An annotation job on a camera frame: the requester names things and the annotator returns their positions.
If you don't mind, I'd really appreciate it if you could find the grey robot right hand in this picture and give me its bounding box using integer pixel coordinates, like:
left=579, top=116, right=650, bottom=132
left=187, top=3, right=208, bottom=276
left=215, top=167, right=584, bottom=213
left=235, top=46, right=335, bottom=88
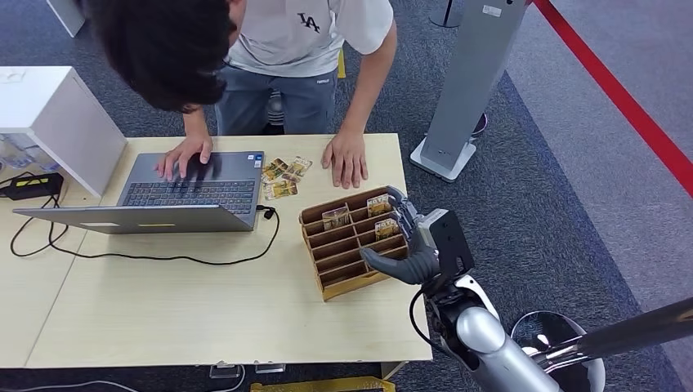
left=360, top=185, right=442, bottom=286

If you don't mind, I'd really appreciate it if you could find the person's right hand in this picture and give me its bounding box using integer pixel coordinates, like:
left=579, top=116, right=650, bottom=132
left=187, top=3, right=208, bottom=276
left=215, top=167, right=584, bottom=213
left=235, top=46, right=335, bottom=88
left=154, top=134, right=214, bottom=182

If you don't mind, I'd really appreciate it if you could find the person's left hand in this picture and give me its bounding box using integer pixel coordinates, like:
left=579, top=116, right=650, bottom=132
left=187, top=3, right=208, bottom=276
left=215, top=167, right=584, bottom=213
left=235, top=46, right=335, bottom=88
left=321, top=131, right=369, bottom=190

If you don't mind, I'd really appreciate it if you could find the wooden slotted card holder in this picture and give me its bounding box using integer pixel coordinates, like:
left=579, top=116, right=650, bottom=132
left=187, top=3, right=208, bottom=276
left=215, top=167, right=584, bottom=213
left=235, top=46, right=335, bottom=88
left=298, top=185, right=411, bottom=302

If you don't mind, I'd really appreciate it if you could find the person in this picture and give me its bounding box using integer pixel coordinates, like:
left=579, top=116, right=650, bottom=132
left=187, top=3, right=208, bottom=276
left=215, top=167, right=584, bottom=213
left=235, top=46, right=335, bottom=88
left=89, top=0, right=398, bottom=190

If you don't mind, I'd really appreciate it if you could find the grey open laptop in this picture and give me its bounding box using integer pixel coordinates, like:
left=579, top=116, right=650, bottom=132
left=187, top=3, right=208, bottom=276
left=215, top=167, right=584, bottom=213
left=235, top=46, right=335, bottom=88
left=13, top=150, right=266, bottom=235

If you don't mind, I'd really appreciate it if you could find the white box shelf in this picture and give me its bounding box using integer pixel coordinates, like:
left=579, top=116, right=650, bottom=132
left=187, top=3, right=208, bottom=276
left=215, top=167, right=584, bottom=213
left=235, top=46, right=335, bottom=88
left=0, top=65, right=127, bottom=198

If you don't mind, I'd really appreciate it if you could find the grey kiosk stand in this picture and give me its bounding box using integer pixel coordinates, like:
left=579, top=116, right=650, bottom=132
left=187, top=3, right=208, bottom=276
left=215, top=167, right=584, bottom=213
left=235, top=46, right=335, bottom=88
left=409, top=0, right=529, bottom=184

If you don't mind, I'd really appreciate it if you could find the yellow flat panel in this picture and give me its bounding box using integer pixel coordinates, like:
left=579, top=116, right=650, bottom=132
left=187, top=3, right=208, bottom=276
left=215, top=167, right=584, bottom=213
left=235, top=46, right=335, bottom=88
left=249, top=376, right=396, bottom=392

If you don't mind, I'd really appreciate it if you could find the black power adapter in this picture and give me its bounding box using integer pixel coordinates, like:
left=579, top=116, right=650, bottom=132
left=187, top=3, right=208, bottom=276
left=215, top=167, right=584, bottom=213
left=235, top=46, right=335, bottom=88
left=5, top=172, right=65, bottom=201

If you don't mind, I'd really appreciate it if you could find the chrome round base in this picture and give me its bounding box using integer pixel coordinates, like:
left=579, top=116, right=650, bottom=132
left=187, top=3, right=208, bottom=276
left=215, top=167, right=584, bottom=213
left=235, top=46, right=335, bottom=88
left=511, top=310, right=606, bottom=392

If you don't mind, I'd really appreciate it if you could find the white furniture panel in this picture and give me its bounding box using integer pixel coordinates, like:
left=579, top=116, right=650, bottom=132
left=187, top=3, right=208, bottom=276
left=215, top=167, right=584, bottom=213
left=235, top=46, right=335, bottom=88
left=46, top=0, right=87, bottom=38

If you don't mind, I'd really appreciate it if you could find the dark grey pole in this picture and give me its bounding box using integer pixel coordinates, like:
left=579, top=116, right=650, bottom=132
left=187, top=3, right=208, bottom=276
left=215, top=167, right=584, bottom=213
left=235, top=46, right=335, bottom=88
left=541, top=297, right=693, bottom=372

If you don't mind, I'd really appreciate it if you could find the red floor tape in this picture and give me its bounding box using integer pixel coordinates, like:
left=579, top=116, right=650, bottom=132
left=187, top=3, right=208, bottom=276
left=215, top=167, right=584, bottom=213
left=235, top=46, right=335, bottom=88
left=533, top=0, right=693, bottom=198

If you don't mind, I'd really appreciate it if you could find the black laptop charger cable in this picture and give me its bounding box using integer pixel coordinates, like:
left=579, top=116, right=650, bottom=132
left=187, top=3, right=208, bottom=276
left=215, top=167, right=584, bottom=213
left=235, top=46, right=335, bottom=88
left=0, top=171, right=281, bottom=267

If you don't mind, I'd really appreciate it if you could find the white cable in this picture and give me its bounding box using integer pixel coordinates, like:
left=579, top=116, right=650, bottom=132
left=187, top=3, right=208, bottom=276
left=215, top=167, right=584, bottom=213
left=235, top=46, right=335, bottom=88
left=0, top=380, right=142, bottom=392

